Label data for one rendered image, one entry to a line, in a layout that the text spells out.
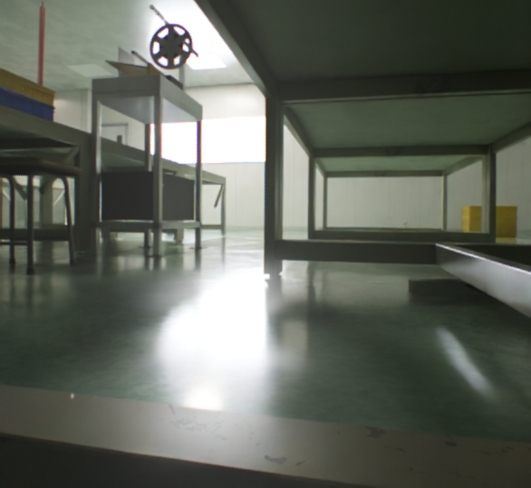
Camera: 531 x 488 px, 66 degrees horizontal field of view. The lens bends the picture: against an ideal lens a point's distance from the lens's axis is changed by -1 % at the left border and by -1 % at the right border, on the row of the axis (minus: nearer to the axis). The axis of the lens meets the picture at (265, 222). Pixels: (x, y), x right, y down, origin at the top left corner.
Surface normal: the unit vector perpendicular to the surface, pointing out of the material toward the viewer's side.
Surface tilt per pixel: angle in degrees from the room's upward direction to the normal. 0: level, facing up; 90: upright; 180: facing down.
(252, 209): 90
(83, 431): 0
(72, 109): 90
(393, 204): 90
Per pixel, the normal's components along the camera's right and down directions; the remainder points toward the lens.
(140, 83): -0.21, 0.01
